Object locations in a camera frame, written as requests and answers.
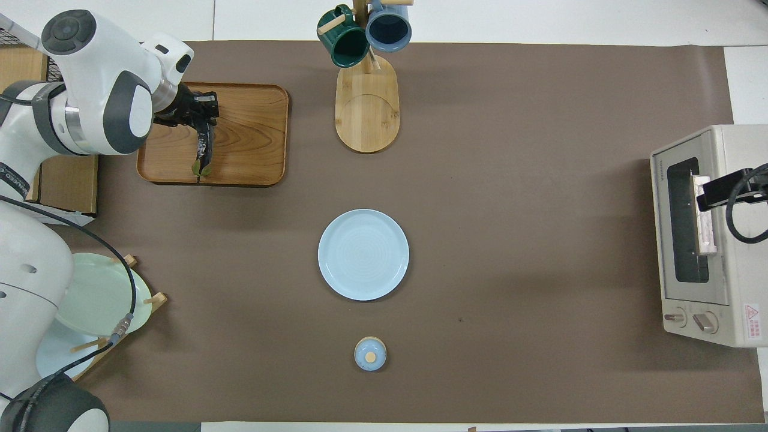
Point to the beige toaster oven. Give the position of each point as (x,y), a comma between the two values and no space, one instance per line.
(750,270)

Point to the silver oven knob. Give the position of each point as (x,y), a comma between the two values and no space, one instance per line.
(705,323)
(675,318)

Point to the brown table mat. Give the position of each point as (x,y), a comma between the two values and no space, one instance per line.
(510,240)

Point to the white patterned cloth liner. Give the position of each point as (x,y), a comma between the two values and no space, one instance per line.
(15,25)

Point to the wooden mug tree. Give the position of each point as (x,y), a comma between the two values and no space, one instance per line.
(366,114)

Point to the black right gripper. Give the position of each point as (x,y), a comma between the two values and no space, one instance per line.
(747,183)

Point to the pale green plate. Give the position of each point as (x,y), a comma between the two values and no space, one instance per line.
(102,300)

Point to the dark purple eggplant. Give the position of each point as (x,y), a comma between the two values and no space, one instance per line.
(203,150)

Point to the light blue plate in rack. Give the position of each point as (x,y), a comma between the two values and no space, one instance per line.
(60,360)

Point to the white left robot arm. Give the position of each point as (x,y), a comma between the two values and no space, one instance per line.
(96,78)

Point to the wooden serving tray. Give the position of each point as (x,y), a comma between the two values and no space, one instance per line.
(252,138)

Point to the wooden plate rack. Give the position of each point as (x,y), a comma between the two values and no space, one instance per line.
(157,298)

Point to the light blue serving plate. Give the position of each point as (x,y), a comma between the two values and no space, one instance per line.
(363,255)

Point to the blue mug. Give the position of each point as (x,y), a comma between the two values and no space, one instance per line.
(389,30)

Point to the dark green mug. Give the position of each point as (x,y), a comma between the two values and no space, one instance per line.
(345,45)

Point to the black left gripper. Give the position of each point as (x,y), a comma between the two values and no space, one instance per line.
(186,105)

